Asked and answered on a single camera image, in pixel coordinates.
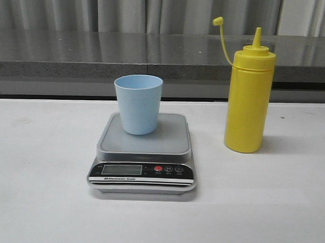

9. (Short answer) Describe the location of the light blue plastic cup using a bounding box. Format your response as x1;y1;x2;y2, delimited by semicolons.
114;75;163;135

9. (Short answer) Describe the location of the grey stone counter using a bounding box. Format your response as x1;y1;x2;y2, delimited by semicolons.
0;29;325;103

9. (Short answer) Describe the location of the yellow squeeze bottle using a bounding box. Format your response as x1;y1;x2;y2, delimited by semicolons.
212;17;276;153

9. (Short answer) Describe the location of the grey curtain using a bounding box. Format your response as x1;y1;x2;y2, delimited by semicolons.
0;0;287;39

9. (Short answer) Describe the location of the silver electronic kitchen scale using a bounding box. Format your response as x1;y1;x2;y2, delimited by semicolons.
87;112;197;201

